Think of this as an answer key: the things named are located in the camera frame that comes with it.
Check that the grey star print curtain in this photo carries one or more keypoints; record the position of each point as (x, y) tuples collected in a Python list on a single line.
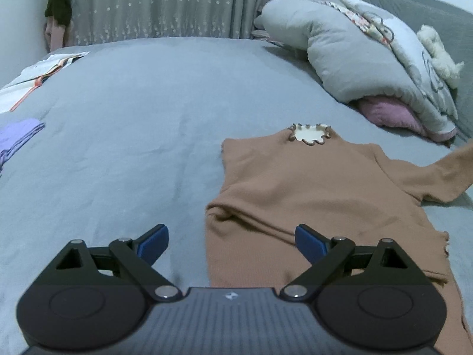
[(166, 3)]

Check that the grey quilted headboard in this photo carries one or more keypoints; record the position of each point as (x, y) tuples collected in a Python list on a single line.
[(436, 11)]

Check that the brown ribbed sweater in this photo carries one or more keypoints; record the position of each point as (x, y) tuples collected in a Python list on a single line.
[(295, 177)]

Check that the white plush toy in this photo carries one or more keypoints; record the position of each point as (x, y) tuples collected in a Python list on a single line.
[(439, 55)]

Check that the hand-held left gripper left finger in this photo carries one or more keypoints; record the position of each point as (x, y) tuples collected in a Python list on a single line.
[(153, 246)]

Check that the pink pillow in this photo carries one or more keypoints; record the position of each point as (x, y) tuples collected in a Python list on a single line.
[(388, 112)]

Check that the pink hanging garment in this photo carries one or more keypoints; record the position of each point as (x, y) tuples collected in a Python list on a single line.
[(55, 37)]

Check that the grey bed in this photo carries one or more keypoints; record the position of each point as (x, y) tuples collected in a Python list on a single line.
[(129, 137)]

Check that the purple cloth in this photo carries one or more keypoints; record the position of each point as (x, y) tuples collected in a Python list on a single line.
[(18, 133)]

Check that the striped pink cloth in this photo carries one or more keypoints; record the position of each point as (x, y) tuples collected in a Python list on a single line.
[(264, 35)]

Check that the white orange folded garment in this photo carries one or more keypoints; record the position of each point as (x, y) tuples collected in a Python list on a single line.
[(48, 64)]

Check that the grey folded duvet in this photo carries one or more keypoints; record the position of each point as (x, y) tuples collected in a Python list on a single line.
[(332, 51)]

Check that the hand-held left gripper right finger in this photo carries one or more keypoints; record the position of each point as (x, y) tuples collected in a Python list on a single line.
[(310, 246)]

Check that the cartoon print pillow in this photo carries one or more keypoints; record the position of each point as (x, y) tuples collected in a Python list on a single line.
[(402, 33)]

